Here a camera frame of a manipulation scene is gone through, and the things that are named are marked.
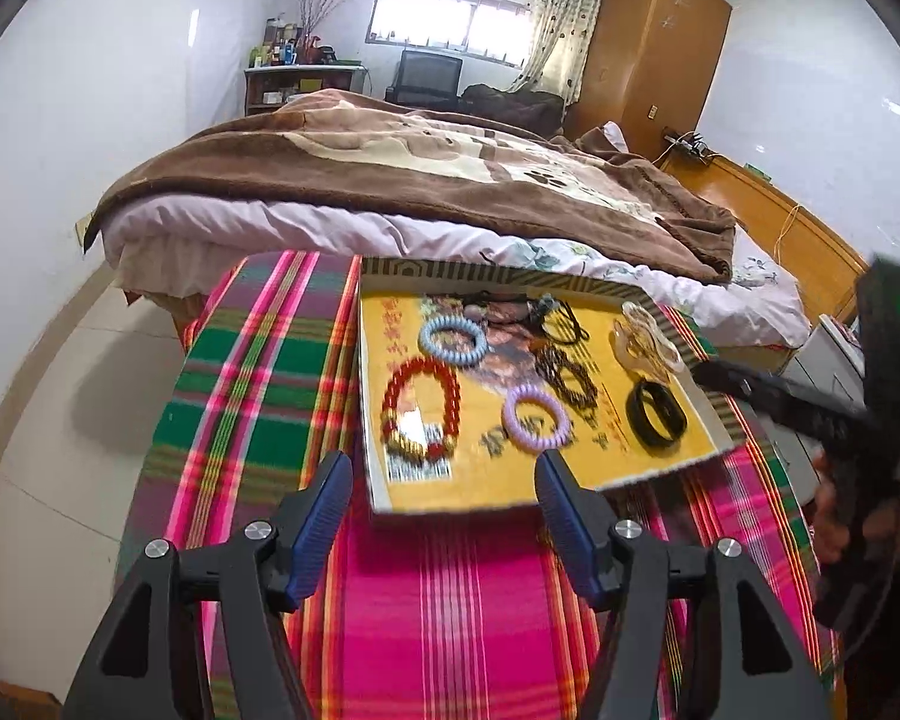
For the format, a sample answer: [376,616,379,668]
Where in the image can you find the black wristband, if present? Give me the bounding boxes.
[626,379,688,449]

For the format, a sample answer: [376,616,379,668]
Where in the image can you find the purple spiral hair tie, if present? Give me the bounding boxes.
[500,382,574,454]

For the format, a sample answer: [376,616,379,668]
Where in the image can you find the dark garnet bead bracelet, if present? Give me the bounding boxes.
[531,343,600,415]

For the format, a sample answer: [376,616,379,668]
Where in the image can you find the person hand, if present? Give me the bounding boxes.
[809,452,900,571]

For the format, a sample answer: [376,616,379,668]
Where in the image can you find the grey drawer cabinet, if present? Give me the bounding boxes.
[761,316,863,504]

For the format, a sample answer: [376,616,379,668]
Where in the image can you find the wooden headboard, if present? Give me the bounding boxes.
[662,149,866,323]

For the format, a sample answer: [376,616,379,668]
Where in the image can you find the striped cardboard tray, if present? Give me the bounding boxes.
[359,259,745,517]

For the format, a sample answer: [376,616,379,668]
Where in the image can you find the bed with white sheet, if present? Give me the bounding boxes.
[89,195,811,349]

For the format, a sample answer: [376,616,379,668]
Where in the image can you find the wooden wardrobe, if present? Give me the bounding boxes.
[564,0,731,160]

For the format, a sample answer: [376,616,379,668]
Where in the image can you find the brown blanket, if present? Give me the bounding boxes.
[82,89,736,284]

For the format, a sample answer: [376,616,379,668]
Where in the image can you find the wooden desk shelf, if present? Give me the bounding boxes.
[244,64,367,115]

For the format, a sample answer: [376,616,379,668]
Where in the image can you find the floral curtain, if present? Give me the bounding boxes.
[510,0,603,107]

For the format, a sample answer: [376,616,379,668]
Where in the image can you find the black office chair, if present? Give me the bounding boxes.
[385,49,463,112]

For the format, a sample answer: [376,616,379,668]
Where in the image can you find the red bead bracelet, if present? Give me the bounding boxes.
[378,356,463,465]

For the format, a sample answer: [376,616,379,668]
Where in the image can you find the light blue spiral hair tie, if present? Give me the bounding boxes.
[416,313,491,369]

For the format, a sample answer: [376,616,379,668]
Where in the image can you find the black cord bead necklace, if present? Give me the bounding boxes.
[460,291,592,348]

